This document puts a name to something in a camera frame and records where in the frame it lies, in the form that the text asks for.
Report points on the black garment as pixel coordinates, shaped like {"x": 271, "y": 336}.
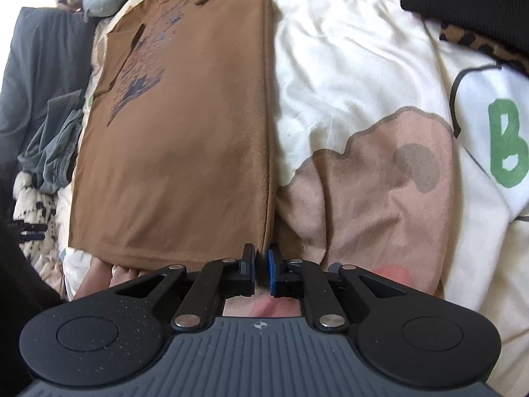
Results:
{"x": 467, "y": 0}

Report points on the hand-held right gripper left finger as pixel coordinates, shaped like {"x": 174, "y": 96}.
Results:
{"x": 249, "y": 266}

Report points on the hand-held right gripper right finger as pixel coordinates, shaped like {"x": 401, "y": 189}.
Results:
{"x": 271, "y": 266}

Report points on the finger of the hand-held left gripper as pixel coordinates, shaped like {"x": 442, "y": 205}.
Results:
{"x": 32, "y": 231}

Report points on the dark grey cloth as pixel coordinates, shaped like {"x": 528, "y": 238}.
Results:
{"x": 41, "y": 62}

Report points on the blue-grey denim garment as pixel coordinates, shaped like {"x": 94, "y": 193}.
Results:
{"x": 53, "y": 149}

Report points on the white printed blanket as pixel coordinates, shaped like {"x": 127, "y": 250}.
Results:
{"x": 351, "y": 70}

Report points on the brown plush toy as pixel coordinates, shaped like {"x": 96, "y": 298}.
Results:
{"x": 72, "y": 0}

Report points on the brown printed t-shirt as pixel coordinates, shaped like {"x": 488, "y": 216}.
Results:
{"x": 186, "y": 153}

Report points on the patterned knit throw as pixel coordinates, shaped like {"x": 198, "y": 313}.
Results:
{"x": 37, "y": 206}

